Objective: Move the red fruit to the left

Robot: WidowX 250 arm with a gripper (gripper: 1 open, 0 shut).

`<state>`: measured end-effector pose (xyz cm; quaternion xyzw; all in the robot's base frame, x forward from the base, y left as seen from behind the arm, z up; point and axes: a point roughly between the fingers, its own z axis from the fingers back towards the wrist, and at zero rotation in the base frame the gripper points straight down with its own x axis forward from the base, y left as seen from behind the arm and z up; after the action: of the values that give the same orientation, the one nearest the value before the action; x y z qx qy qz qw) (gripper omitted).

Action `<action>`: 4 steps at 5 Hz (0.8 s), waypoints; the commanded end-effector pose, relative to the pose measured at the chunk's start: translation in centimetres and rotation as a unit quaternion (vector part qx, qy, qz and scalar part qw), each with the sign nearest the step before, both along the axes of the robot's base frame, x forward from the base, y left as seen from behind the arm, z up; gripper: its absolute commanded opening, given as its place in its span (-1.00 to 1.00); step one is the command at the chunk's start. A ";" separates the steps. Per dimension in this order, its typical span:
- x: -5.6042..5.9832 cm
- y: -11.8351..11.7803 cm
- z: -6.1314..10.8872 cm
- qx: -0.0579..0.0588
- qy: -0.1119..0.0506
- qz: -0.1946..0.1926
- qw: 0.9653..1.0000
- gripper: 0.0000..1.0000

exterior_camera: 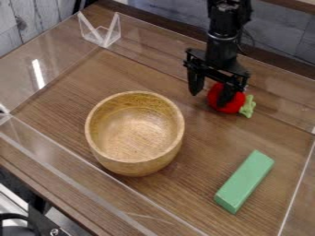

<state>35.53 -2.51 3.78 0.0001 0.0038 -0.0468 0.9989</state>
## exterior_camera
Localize wooden bowl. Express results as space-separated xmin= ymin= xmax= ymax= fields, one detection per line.
xmin=85 ymin=90 xmax=184 ymax=176

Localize red plush fruit green leaves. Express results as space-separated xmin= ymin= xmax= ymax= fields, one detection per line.
xmin=207 ymin=83 xmax=256 ymax=118

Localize black metal bracket with cable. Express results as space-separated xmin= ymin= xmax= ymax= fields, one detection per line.
xmin=0 ymin=204 xmax=72 ymax=236

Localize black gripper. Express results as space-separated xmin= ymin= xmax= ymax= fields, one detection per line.
xmin=183 ymin=48 xmax=249 ymax=108

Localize clear acrylic tray enclosure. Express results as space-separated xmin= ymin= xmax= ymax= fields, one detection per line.
xmin=0 ymin=17 xmax=315 ymax=236

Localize green rectangular block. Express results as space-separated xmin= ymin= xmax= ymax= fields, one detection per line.
xmin=213 ymin=150 xmax=275 ymax=214

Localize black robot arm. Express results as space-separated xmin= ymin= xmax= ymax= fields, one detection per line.
xmin=183 ymin=0 xmax=252 ymax=108

